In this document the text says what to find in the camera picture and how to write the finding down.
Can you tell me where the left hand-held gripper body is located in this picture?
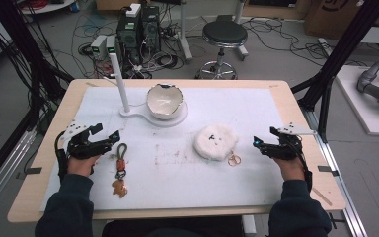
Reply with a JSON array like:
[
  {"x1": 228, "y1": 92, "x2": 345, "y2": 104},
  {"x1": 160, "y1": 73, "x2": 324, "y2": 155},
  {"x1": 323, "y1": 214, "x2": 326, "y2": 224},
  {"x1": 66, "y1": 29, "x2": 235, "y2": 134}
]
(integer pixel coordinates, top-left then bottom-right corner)
[{"x1": 59, "y1": 120, "x2": 112, "y2": 161}]

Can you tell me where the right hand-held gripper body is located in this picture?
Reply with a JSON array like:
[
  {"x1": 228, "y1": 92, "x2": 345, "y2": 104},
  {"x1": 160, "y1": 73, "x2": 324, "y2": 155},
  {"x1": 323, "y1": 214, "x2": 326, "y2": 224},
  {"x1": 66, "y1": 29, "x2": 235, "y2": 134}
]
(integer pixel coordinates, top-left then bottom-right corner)
[{"x1": 260, "y1": 122, "x2": 318, "y2": 162}]

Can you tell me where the gingerbread man cord keychain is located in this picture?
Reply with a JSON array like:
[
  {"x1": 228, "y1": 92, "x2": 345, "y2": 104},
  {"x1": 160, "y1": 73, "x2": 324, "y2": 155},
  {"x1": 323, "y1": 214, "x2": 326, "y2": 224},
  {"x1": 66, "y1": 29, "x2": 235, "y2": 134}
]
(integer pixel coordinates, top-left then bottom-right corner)
[{"x1": 112, "y1": 142, "x2": 129, "y2": 199}]

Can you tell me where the white fluffy plush keychain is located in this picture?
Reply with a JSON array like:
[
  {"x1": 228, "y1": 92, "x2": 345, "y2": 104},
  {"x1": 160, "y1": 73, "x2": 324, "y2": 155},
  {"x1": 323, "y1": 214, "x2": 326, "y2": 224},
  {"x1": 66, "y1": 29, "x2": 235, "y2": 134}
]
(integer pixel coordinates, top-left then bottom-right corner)
[{"x1": 192, "y1": 123, "x2": 243, "y2": 168}]

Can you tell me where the person's left hand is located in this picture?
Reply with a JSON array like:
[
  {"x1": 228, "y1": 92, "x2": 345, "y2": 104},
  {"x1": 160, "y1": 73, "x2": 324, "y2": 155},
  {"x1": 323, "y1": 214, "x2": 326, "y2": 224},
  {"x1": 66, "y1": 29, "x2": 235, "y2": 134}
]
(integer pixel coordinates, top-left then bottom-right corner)
[{"x1": 66, "y1": 154, "x2": 102, "y2": 178}]

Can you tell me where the person's right hand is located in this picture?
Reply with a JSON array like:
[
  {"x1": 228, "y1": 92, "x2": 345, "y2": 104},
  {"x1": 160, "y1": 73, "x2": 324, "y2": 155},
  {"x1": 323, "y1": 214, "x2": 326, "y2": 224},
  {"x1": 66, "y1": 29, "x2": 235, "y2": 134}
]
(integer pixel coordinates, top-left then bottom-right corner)
[{"x1": 271, "y1": 156, "x2": 305, "y2": 182}]

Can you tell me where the wooden table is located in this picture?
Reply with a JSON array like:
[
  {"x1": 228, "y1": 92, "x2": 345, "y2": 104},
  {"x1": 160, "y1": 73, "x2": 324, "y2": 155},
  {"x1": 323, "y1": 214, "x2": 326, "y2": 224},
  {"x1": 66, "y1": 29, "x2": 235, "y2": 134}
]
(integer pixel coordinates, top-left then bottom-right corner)
[{"x1": 7, "y1": 78, "x2": 347, "y2": 224}]

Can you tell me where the black tape piece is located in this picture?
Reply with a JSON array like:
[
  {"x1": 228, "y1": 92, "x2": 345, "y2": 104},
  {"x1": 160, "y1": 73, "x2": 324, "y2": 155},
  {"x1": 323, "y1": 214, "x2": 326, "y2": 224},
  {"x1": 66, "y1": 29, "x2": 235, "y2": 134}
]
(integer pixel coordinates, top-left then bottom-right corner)
[
  {"x1": 317, "y1": 165, "x2": 341, "y2": 178},
  {"x1": 15, "y1": 166, "x2": 43, "y2": 181}
]

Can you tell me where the white stand with pole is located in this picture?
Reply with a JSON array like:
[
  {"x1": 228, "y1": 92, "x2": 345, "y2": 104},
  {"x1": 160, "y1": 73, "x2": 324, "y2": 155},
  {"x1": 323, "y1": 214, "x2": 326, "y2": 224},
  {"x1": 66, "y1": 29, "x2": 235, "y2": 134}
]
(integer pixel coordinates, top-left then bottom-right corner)
[{"x1": 108, "y1": 52, "x2": 189, "y2": 128}]

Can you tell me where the white eggshell bowl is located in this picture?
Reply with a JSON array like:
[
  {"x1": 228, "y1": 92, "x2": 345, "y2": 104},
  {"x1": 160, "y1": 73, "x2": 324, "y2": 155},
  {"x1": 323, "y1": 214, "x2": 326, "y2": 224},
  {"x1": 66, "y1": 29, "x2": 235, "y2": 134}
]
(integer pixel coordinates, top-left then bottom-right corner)
[{"x1": 145, "y1": 83, "x2": 185, "y2": 120}]

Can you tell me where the white table mat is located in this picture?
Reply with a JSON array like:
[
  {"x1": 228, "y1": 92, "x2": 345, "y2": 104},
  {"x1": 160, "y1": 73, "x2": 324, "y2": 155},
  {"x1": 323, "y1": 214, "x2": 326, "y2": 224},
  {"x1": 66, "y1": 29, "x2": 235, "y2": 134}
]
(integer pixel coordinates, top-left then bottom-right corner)
[{"x1": 38, "y1": 86, "x2": 285, "y2": 212}]

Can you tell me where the grey power supply unit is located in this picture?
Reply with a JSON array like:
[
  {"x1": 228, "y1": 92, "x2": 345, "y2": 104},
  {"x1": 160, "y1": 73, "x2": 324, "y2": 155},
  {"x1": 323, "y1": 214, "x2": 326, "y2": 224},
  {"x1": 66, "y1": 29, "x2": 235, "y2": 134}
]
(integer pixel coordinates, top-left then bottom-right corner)
[
  {"x1": 106, "y1": 35, "x2": 118, "y2": 55},
  {"x1": 90, "y1": 34, "x2": 109, "y2": 57}
]

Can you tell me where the white platform board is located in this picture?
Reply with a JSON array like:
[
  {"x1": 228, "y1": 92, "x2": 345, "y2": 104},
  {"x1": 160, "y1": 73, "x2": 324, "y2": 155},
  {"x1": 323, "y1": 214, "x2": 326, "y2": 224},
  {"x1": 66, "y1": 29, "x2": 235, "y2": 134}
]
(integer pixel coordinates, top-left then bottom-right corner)
[{"x1": 335, "y1": 64, "x2": 379, "y2": 138}]

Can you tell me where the black computer tower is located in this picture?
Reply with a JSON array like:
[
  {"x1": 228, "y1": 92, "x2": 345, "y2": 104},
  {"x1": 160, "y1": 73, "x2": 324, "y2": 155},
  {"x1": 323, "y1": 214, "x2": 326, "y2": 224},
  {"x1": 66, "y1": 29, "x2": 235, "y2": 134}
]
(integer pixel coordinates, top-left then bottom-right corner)
[
  {"x1": 140, "y1": 4, "x2": 162, "y2": 54},
  {"x1": 115, "y1": 13, "x2": 143, "y2": 66}
]

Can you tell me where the white table leg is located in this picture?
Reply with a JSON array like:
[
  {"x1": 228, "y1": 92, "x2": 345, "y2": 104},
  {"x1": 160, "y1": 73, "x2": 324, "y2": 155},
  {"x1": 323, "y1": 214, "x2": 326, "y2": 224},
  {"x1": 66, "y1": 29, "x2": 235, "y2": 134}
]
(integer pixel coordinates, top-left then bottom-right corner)
[
  {"x1": 177, "y1": 0, "x2": 194, "y2": 63},
  {"x1": 233, "y1": 0, "x2": 250, "y2": 61}
]

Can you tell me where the black round stool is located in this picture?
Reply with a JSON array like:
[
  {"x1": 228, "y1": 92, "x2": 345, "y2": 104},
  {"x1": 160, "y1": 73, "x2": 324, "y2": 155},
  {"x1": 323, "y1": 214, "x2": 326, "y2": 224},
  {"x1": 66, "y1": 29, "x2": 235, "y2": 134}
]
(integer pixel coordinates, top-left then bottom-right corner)
[{"x1": 195, "y1": 14, "x2": 250, "y2": 81}]

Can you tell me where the white box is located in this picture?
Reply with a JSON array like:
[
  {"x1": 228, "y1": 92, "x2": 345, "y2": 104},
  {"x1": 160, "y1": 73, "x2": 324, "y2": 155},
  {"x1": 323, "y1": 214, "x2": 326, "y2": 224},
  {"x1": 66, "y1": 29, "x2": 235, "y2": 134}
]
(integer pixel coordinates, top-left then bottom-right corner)
[{"x1": 124, "y1": 2, "x2": 142, "y2": 19}]

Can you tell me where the cardboard box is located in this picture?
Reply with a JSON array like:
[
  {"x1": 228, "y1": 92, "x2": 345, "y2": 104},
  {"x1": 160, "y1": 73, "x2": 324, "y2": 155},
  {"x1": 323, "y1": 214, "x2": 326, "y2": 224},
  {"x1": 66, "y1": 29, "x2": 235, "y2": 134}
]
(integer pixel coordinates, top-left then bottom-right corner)
[{"x1": 303, "y1": 0, "x2": 379, "y2": 41}]

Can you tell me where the left hand-held gripper black cable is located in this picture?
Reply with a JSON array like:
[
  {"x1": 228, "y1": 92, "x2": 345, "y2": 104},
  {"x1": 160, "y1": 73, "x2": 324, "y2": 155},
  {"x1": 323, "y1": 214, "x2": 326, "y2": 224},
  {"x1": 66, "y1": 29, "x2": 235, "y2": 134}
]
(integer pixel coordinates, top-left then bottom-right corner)
[{"x1": 54, "y1": 130, "x2": 69, "y2": 183}]

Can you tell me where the hand-held gripper black cable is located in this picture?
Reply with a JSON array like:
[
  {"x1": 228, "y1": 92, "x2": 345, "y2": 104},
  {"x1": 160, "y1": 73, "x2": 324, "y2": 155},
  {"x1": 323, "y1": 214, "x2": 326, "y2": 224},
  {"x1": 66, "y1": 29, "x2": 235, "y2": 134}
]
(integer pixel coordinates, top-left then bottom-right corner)
[
  {"x1": 295, "y1": 142, "x2": 314, "y2": 195},
  {"x1": 54, "y1": 130, "x2": 69, "y2": 183}
]

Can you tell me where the right hand-held gripper black cable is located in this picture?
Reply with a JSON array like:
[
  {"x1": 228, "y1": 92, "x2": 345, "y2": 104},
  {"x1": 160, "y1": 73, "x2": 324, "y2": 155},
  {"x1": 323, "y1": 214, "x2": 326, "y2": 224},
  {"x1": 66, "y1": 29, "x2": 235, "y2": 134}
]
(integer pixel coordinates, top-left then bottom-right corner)
[{"x1": 295, "y1": 142, "x2": 314, "y2": 195}]

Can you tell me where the aluminium rail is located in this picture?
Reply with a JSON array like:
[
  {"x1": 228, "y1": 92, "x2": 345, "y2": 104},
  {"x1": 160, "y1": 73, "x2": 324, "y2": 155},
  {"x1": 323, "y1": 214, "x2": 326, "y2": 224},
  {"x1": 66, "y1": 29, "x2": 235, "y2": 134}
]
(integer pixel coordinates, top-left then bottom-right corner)
[
  {"x1": 0, "y1": 128, "x2": 38, "y2": 220},
  {"x1": 300, "y1": 108, "x2": 370, "y2": 237}
]

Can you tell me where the black frame post with cables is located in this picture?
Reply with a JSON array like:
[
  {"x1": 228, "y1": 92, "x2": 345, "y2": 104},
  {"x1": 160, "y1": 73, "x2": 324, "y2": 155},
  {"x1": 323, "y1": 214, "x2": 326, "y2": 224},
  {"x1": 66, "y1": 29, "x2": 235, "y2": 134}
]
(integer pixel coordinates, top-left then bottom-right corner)
[{"x1": 0, "y1": 0, "x2": 75, "y2": 136}]

